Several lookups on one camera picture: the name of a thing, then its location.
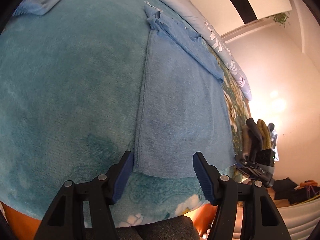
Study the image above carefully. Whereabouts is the dark navy folded garment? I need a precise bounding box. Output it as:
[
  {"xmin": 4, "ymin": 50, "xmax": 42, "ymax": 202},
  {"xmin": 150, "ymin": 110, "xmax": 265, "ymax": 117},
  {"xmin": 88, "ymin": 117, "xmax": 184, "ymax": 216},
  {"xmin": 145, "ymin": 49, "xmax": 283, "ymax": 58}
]
[{"xmin": 242, "ymin": 118, "xmax": 263, "ymax": 163}]

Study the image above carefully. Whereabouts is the grey garment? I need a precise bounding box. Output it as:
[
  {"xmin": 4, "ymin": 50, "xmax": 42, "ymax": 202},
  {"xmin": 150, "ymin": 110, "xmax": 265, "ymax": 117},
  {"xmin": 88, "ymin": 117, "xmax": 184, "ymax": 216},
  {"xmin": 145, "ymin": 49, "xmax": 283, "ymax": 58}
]
[{"xmin": 117, "ymin": 216, "xmax": 200, "ymax": 240}]

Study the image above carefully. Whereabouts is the green hanging plant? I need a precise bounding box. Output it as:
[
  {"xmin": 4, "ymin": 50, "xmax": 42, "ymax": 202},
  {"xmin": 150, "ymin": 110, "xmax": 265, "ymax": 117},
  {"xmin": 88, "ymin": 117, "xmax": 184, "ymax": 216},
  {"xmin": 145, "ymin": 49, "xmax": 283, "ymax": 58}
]
[{"xmin": 271, "ymin": 12, "xmax": 290, "ymax": 28}]

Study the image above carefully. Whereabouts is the mustard yellow folded towel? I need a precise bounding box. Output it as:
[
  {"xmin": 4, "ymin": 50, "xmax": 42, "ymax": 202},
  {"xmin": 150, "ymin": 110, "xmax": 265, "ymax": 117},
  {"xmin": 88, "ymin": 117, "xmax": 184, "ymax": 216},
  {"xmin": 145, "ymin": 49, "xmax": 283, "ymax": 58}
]
[{"xmin": 257, "ymin": 119, "xmax": 271, "ymax": 150}]

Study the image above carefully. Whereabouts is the white black stripe wardrobe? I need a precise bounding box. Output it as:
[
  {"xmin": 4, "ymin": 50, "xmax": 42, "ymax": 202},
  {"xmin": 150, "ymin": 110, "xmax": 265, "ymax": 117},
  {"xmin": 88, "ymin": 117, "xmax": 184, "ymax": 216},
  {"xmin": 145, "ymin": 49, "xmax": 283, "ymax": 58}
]
[{"xmin": 164, "ymin": 0, "xmax": 293, "ymax": 37}]

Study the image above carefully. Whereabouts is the blue fleece garment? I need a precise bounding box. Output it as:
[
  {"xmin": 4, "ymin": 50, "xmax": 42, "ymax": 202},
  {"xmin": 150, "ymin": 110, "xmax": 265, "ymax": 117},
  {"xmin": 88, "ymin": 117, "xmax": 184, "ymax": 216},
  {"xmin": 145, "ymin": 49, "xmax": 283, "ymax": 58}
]
[{"xmin": 135, "ymin": 5, "xmax": 234, "ymax": 178}]

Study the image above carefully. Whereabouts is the grey daisy print duvet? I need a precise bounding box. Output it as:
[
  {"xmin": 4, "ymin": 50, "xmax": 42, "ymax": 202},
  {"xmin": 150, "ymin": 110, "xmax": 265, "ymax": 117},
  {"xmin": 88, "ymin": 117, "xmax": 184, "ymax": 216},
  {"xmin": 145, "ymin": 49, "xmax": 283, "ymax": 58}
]
[{"xmin": 160, "ymin": 0, "xmax": 252, "ymax": 100}]

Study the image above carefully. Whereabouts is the teal floral bed blanket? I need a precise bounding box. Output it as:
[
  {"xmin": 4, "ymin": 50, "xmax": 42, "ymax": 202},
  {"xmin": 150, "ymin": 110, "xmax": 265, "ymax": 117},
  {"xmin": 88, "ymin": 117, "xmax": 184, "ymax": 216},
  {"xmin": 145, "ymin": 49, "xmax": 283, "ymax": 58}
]
[{"xmin": 1, "ymin": 0, "xmax": 245, "ymax": 228}]

